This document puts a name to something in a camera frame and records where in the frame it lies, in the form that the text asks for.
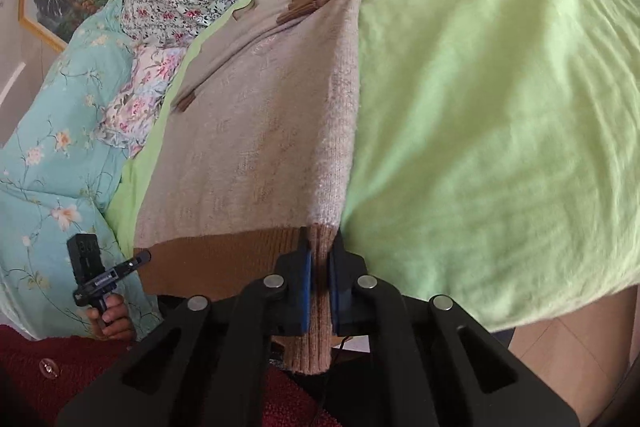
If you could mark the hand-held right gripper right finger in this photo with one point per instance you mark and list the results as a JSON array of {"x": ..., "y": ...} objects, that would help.
[{"x": 336, "y": 287}]

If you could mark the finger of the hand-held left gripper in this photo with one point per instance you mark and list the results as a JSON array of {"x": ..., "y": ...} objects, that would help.
[{"x": 137, "y": 258}]

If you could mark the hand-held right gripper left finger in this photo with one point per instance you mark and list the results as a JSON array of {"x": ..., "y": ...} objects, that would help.
[{"x": 305, "y": 287}]

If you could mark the beige knit sweater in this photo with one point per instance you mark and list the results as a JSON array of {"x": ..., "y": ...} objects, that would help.
[{"x": 260, "y": 147}]

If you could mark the person's left hand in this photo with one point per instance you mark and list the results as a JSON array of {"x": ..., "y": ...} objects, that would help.
[{"x": 114, "y": 319}]

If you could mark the dark red knit garment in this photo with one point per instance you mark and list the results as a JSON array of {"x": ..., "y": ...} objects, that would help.
[{"x": 65, "y": 377}]

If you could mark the turquoise floral quilt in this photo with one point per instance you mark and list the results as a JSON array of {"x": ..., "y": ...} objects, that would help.
[{"x": 50, "y": 167}]

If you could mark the light green bed sheet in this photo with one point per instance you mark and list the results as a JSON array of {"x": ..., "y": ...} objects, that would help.
[{"x": 475, "y": 107}]

